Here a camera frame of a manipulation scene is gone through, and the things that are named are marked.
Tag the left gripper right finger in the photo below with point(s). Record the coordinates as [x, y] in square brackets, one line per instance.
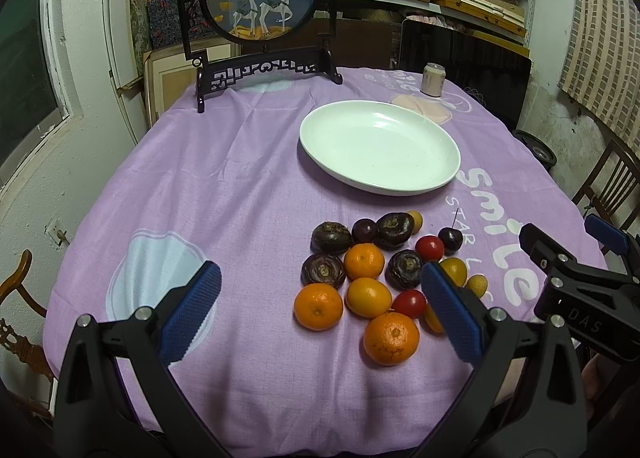
[524, 396]

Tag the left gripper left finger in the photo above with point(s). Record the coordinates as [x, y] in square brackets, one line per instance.
[94, 414]

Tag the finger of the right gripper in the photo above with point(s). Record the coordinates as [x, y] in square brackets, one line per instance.
[609, 237]
[547, 254]

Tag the small yellow longan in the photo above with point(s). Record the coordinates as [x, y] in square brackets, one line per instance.
[478, 284]

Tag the yellow orange small citrus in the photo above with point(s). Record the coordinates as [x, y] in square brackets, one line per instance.
[456, 269]

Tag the dark cherry with stem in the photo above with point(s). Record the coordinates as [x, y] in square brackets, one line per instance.
[451, 238]

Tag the red cherry tomato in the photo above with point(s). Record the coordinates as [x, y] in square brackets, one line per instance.
[411, 303]
[430, 248]

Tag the yellow kumquat top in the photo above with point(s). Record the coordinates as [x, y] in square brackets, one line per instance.
[417, 221]

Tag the dark water chestnut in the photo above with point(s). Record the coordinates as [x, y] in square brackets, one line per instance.
[331, 237]
[393, 230]
[403, 271]
[322, 268]

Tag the orange mandarin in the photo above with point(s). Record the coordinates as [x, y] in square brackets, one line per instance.
[318, 307]
[390, 339]
[364, 260]

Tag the dark plum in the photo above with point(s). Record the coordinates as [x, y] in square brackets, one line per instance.
[364, 231]

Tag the orange fruit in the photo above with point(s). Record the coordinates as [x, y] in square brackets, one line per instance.
[432, 321]

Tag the person's right hand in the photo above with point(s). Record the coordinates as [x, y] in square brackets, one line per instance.
[612, 394]

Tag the wooden chair right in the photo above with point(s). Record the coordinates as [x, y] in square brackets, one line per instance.
[611, 190]

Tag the wooden chair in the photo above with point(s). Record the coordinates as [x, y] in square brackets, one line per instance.
[25, 370]
[611, 190]

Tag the wooden chair left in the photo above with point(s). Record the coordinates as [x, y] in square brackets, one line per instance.
[25, 370]

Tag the patterned hanging cloth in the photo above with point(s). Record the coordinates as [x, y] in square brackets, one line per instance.
[601, 67]

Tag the white oval plate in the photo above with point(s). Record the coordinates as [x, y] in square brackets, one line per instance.
[380, 148]

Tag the pink beverage can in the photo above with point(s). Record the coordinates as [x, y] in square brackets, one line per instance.
[433, 79]

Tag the purple printed tablecloth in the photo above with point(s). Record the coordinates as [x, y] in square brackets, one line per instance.
[232, 185]

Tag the framed picture leaning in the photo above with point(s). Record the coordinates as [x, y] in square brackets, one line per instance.
[167, 72]

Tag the round deer screen ornament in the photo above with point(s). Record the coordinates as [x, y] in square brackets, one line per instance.
[281, 34]

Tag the window with white frame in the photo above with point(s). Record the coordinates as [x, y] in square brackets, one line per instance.
[34, 101]

